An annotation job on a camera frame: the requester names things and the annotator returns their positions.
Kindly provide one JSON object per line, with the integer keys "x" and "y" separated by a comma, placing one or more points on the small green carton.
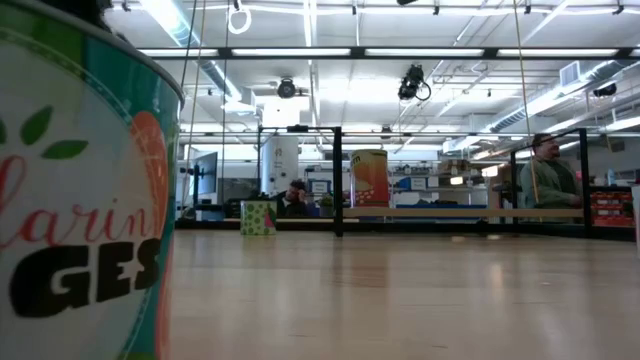
{"x": 255, "y": 220}

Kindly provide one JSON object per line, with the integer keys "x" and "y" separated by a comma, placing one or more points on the teal mandarin oranges can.
{"x": 75, "y": 200}

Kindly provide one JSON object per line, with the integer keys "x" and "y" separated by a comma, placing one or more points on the blue framed sign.
{"x": 319, "y": 187}

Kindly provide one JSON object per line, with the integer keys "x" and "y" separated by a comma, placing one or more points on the small potted plant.
{"x": 326, "y": 201}

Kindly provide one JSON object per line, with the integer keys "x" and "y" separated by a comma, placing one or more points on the seated person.
{"x": 292, "y": 202}

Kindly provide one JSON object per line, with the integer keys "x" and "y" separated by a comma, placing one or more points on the orange corn can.
{"x": 370, "y": 180}

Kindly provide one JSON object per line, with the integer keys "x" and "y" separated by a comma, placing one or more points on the background storage rack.
{"x": 425, "y": 182}

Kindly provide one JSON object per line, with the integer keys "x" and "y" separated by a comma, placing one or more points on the black monitor on stand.
{"x": 206, "y": 175}

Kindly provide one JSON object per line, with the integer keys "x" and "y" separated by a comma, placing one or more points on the black overhead light bar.
{"x": 550, "y": 52}

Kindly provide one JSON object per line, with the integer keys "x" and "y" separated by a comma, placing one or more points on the white ceiling air vent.
{"x": 570, "y": 73}

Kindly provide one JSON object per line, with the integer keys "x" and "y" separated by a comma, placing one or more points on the red storage crates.
{"x": 612, "y": 210}

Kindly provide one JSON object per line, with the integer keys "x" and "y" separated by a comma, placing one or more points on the black ceiling fixture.
{"x": 605, "y": 90}

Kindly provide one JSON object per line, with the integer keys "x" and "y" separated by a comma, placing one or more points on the round black ceiling camera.
{"x": 286, "y": 89}

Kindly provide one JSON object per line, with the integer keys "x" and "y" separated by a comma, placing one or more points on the black aluminium rig frame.
{"x": 215, "y": 225}

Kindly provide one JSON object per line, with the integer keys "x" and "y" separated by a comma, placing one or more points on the black overhead camera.
{"x": 411, "y": 82}

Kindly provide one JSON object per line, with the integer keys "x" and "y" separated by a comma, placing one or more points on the wooden shelf with black frame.
{"x": 450, "y": 213}

